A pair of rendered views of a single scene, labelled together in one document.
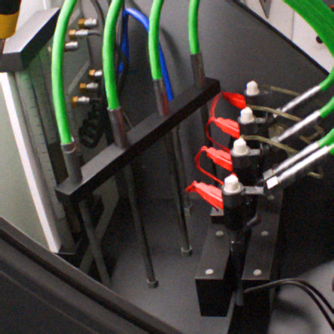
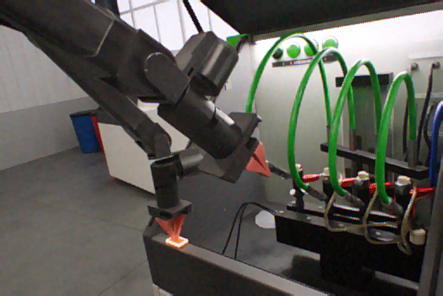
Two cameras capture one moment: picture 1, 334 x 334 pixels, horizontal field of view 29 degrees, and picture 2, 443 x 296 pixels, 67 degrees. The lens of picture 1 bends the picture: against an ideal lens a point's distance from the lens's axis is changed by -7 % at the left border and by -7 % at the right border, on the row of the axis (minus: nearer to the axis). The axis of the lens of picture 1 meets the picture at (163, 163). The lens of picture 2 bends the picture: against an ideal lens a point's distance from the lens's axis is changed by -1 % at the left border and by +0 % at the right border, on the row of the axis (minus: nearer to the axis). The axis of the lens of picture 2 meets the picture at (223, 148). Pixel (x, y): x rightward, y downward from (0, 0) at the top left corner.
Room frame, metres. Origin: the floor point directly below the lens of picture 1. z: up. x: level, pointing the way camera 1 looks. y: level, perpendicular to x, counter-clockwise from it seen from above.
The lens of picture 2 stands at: (0.84, -0.87, 1.38)
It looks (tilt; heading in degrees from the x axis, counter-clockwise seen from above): 15 degrees down; 114
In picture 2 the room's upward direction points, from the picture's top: 8 degrees counter-clockwise
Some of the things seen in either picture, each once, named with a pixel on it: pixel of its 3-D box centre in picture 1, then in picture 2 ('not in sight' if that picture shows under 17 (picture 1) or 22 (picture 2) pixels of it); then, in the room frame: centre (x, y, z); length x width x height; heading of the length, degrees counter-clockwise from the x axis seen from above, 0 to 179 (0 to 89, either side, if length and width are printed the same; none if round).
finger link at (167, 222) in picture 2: not in sight; (170, 222); (0.37, -0.23, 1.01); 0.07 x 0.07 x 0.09; 72
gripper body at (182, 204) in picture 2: not in sight; (168, 196); (0.39, -0.23, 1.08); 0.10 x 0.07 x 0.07; 162
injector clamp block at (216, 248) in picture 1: (252, 236); (347, 247); (0.79, -0.11, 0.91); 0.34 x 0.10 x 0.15; 162
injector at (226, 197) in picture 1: (245, 250); (298, 209); (0.67, -0.09, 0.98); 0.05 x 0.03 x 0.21; 72
